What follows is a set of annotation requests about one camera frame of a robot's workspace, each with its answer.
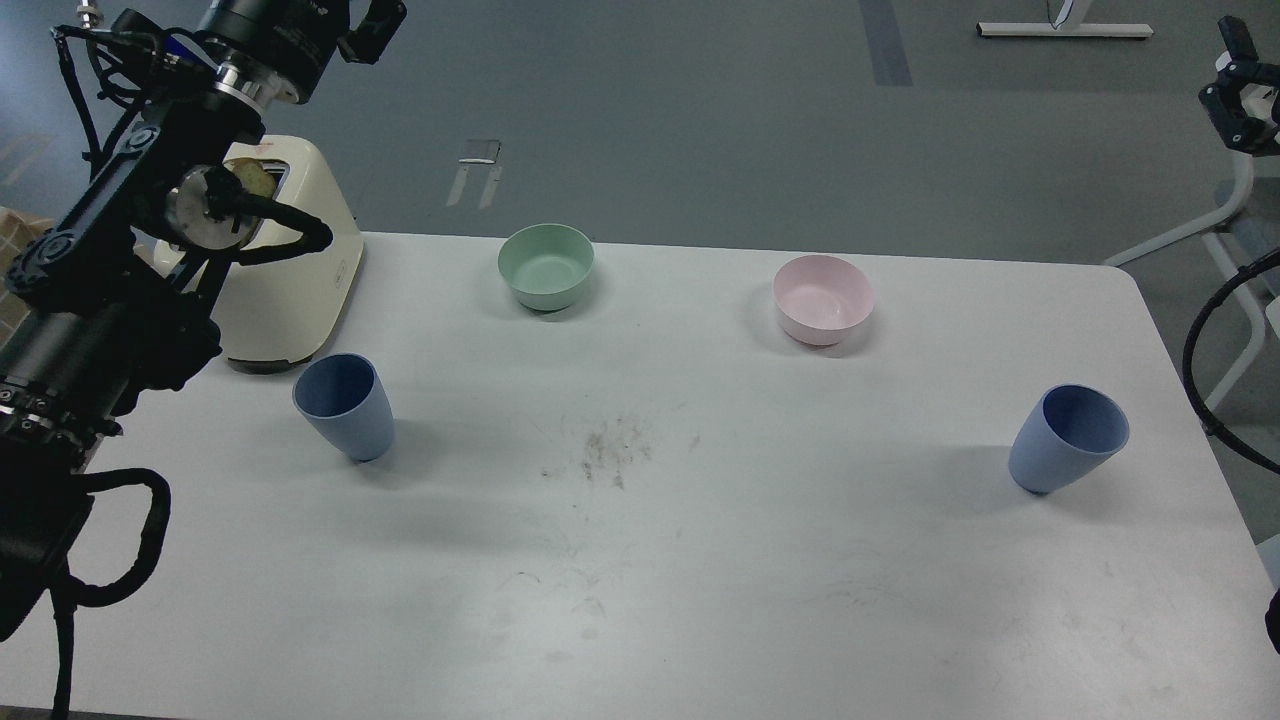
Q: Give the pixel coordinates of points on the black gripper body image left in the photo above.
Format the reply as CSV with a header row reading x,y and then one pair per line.
x,y
294,39

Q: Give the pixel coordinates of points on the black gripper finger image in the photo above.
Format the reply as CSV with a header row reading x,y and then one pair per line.
x,y
365,43

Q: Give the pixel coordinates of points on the blue cup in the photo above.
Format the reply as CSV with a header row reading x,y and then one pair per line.
x,y
1069,432
343,399

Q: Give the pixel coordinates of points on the black robot arm image left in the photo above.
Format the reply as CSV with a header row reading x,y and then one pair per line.
x,y
120,291

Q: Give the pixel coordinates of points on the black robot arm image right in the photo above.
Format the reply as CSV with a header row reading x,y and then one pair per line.
x,y
1241,103

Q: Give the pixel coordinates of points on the toast slice front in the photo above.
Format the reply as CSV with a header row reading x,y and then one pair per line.
x,y
254,176

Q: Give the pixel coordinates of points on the cream toaster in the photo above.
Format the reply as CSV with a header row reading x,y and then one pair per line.
x,y
274,316

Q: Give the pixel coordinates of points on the green bowl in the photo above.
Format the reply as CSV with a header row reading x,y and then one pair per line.
x,y
547,267

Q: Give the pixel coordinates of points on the checkered beige cloth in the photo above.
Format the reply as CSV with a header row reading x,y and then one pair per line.
x,y
18,230

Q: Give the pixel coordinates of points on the pink bowl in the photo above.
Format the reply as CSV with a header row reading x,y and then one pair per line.
x,y
822,300

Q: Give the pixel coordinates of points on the white floor stand bar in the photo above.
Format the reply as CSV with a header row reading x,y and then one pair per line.
x,y
1069,21

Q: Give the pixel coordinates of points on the white desk frame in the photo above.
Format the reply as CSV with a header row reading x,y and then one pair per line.
x,y
1215,270

